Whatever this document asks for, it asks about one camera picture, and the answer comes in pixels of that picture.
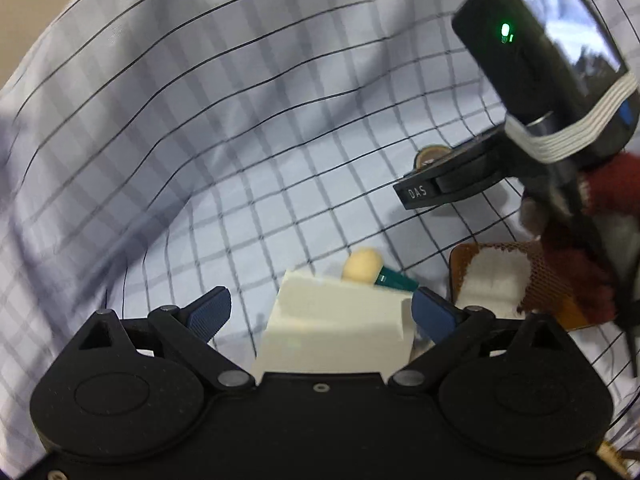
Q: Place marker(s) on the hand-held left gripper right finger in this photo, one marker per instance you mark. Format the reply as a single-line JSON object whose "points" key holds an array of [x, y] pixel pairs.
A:
{"points": [[432, 312]]}

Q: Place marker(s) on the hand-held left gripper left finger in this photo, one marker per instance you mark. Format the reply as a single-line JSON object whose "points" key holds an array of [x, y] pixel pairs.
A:
{"points": [[210, 310]]}

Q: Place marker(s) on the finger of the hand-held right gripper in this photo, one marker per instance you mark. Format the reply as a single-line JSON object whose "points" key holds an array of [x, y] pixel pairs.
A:
{"points": [[425, 192]]}

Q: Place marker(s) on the white foam block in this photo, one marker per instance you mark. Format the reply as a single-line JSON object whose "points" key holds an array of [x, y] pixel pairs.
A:
{"points": [[330, 330]]}

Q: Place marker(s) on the white plush toy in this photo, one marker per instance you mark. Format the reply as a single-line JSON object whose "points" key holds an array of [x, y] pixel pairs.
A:
{"points": [[490, 280]]}

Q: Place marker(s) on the checked light blue bedsheet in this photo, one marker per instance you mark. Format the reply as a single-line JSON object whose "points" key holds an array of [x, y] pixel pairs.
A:
{"points": [[200, 135]]}

